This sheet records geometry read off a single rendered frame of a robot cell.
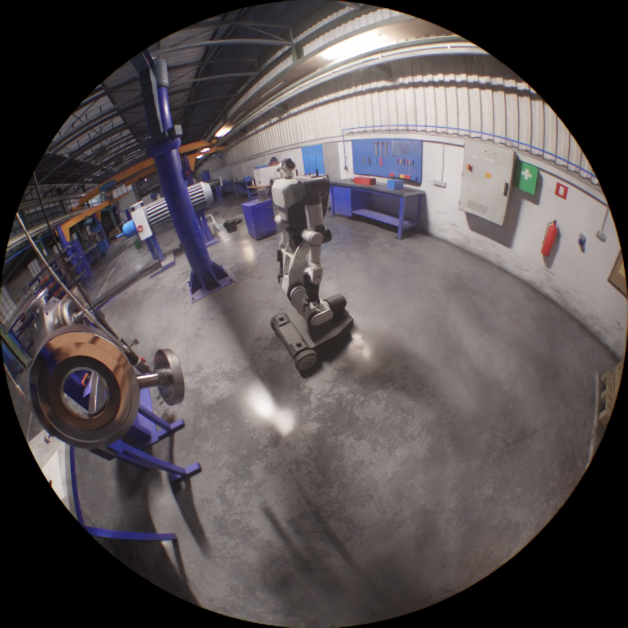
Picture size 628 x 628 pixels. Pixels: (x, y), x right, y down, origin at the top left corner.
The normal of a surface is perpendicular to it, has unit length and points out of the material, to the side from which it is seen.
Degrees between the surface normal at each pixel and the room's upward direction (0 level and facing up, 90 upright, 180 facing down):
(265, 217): 90
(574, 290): 90
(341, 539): 0
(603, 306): 90
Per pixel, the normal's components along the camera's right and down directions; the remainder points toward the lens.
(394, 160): -0.81, 0.46
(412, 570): -0.11, -0.73
